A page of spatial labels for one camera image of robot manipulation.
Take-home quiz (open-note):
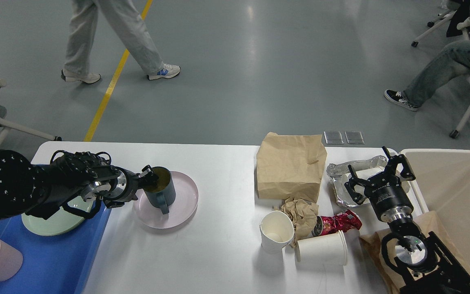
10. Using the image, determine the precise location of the standing person in black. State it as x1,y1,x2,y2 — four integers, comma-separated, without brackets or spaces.
60,0,181,84

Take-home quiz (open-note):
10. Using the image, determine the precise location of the brown paper bag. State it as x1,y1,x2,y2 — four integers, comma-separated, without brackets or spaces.
256,132,328,203

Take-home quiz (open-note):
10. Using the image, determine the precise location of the white container in foil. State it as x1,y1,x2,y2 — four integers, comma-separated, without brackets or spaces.
338,166,384,207

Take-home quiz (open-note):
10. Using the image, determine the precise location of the red snack wrapper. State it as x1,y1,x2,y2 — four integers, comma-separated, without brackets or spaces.
311,209,363,237

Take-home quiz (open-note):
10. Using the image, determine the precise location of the upright white paper cup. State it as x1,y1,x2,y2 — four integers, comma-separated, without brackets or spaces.
259,210,295,254

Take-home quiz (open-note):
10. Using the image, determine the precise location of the seated person in jeans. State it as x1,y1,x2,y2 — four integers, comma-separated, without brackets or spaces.
384,0,470,112

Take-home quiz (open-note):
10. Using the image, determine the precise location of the dark teal mug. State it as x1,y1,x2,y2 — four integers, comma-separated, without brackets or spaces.
144,166,177,215

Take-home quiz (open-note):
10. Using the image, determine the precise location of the crumpled brown paper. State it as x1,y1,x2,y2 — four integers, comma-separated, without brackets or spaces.
278,197,319,248

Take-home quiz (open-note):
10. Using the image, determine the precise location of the floor socket plate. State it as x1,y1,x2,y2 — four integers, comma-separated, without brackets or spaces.
344,131,365,145
324,131,344,145

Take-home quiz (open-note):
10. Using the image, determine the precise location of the right floor socket plate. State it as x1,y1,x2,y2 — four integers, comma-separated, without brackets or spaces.
344,131,365,145

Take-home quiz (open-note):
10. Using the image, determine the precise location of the lying white paper cup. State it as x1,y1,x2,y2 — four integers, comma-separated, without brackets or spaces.
295,231,348,266

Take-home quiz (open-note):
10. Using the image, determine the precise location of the light green plate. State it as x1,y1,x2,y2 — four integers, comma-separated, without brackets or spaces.
21,208,85,236

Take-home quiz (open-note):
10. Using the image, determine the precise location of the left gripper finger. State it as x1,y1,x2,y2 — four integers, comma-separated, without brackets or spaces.
136,165,159,192

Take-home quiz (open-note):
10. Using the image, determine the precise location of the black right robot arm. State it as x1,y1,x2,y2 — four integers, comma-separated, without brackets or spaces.
344,147,470,294

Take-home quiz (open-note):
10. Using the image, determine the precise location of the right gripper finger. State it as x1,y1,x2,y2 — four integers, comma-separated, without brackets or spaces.
382,146,416,183
344,165,374,205

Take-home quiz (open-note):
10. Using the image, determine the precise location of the left floor socket plate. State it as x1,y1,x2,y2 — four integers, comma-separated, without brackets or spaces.
324,131,344,145

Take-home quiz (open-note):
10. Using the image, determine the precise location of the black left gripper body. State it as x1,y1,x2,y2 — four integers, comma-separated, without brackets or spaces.
82,169,140,208

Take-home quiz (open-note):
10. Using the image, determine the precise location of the pink plate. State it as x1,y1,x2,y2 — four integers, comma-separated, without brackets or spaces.
133,171,198,229

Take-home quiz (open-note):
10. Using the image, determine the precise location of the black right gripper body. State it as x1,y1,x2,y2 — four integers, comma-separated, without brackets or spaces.
367,181,414,223

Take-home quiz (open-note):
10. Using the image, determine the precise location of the blue plastic tray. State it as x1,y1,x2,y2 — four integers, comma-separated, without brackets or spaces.
0,206,111,294

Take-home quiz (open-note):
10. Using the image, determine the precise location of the white plastic bin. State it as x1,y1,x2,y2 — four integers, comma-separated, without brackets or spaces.
402,149,470,274

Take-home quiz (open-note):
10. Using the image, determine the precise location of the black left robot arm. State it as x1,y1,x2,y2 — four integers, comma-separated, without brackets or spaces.
0,149,160,220

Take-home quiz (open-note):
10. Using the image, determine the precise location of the aluminium foil tray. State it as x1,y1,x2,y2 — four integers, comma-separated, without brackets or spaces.
326,156,410,208

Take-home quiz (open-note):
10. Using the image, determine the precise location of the brown paper under arm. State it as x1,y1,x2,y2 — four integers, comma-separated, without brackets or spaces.
359,211,470,294

